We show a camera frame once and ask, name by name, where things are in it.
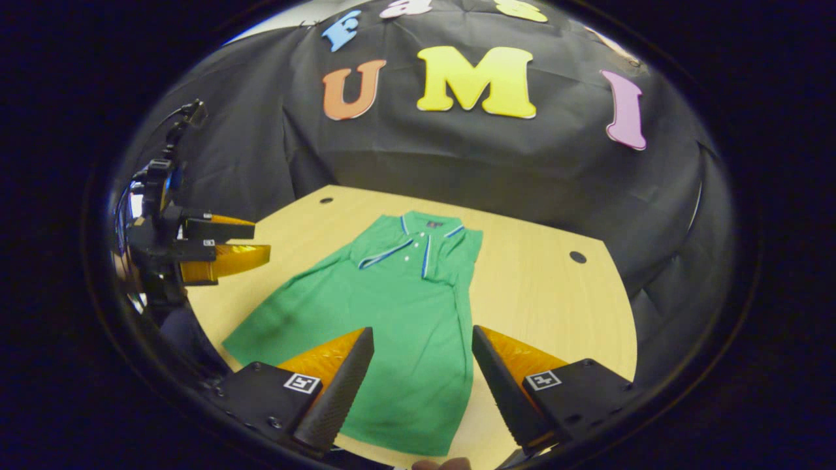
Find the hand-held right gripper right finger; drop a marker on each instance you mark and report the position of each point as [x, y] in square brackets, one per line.
[503, 385]

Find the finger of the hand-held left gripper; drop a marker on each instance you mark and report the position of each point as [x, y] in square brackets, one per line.
[219, 230]
[228, 261]

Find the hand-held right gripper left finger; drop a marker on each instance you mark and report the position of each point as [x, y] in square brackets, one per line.
[339, 391]

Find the green T-shirt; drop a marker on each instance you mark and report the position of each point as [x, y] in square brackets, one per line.
[392, 307]

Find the black backdrop cloth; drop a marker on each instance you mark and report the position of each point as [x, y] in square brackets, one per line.
[496, 163]

